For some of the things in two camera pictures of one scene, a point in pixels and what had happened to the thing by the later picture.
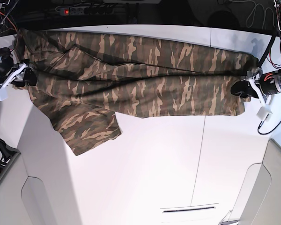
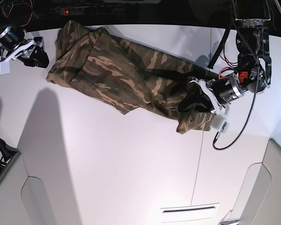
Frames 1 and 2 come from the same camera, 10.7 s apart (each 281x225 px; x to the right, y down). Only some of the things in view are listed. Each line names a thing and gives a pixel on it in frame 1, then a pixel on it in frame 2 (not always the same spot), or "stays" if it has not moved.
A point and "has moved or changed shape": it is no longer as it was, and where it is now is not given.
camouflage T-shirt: x=85 y=78 has moved or changed shape
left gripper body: x=18 y=74 → x=24 y=50
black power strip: x=92 y=11 stays
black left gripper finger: x=30 y=78 → x=39 y=57
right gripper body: x=251 y=75 → x=218 y=108
